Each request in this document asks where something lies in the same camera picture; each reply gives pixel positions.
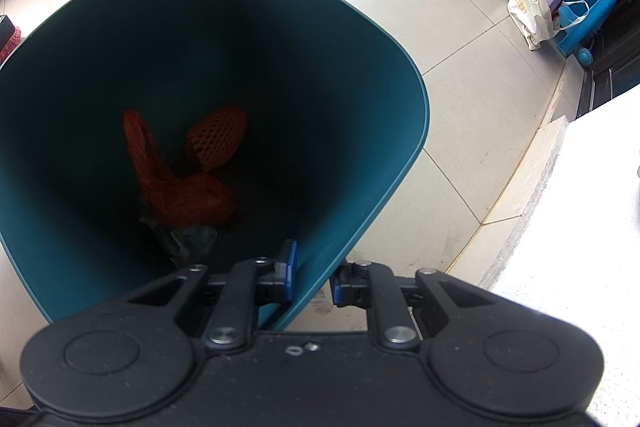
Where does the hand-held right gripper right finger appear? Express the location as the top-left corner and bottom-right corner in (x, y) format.
(330, 258), (506, 354)

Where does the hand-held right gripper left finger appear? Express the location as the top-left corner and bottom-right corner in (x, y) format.
(107, 239), (299, 354)

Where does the clear plastic wrapper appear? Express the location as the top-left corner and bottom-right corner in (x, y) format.
(144, 216), (219, 266)

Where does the red plastic bag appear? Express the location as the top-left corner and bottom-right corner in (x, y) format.
(123, 109), (239, 229)

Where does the orange foam fruit net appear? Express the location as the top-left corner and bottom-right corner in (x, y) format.
(184, 105), (249, 172)

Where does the teal plastic trash can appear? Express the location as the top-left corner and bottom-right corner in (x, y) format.
(0, 0), (431, 332)

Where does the white shopping bag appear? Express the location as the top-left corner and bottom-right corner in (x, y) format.
(507, 0), (591, 52)

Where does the coral fuzzy slipper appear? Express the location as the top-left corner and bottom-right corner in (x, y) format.
(0, 24), (24, 64)

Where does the black sliding door frame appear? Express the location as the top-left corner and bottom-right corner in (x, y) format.
(575, 19), (640, 118)

